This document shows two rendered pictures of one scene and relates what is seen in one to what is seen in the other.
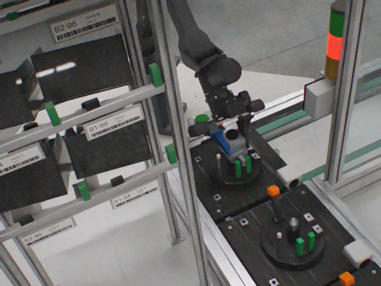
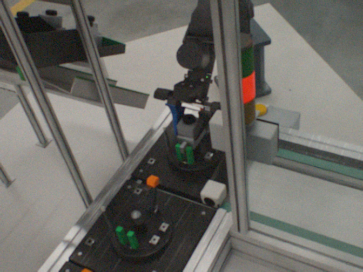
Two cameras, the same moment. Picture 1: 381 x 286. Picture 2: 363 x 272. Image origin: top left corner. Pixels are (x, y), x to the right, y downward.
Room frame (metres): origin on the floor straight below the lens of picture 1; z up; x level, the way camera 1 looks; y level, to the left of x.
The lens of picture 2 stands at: (0.36, -0.75, 1.81)
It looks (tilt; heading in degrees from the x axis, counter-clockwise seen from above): 44 degrees down; 56
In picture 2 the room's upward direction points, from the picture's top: 11 degrees counter-clockwise
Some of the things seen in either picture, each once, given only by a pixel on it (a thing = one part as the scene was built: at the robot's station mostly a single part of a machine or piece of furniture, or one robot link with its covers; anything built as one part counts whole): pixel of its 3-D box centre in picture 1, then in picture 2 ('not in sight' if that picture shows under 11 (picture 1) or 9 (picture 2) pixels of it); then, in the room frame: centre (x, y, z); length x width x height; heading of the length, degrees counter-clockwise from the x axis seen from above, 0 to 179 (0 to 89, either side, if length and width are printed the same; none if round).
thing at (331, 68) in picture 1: (337, 63); not in sight; (0.78, -0.32, 1.28); 0.05 x 0.05 x 0.05
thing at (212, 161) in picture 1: (234, 165); (195, 151); (0.83, -0.10, 0.98); 0.14 x 0.14 x 0.02
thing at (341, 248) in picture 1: (293, 230); (138, 222); (0.59, -0.19, 1.01); 0.24 x 0.24 x 0.13; 20
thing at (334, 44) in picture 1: (340, 42); not in sight; (0.78, -0.32, 1.33); 0.05 x 0.05 x 0.05
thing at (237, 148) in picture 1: (234, 145); (188, 131); (0.82, -0.11, 1.06); 0.08 x 0.04 x 0.07; 20
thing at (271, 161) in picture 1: (234, 170); (195, 156); (0.83, -0.10, 0.96); 0.24 x 0.24 x 0.02; 20
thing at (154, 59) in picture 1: (147, 59); not in sight; (1.20, 0.09, 1.09); 0.07 x 0.07 x 0.06; 65
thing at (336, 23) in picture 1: (343, 19); not in sight; (0.78, -0.32, 1.38); 0.05 x 0.05 x 0.05
